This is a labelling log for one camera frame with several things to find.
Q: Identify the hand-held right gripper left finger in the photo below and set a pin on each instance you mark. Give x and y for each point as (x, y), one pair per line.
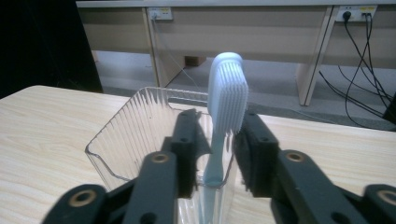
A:
(186, 149)

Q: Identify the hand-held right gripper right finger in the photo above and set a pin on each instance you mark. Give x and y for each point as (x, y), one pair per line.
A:
(258, 161)

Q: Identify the clear ribbed plastic container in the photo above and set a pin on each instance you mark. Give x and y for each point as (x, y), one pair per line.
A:
(130, 140)

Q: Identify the light blue toothbrush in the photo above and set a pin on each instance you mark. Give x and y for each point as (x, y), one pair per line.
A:
(227, 93)

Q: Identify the brown cardboard box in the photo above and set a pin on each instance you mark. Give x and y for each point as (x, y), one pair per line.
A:
(195, 60)

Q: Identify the long beige wooden desk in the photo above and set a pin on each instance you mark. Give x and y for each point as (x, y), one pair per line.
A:
(249, 34)

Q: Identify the dark object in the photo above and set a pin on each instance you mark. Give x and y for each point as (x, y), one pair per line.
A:
(391, 109)

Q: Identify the black plug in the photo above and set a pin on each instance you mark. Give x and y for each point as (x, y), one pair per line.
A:
(346, 15)

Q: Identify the black curtain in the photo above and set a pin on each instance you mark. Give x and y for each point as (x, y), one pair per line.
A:
(40, 43)

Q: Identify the white wall socket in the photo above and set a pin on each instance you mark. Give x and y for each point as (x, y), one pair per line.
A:
(358, 11)
(161, 13)

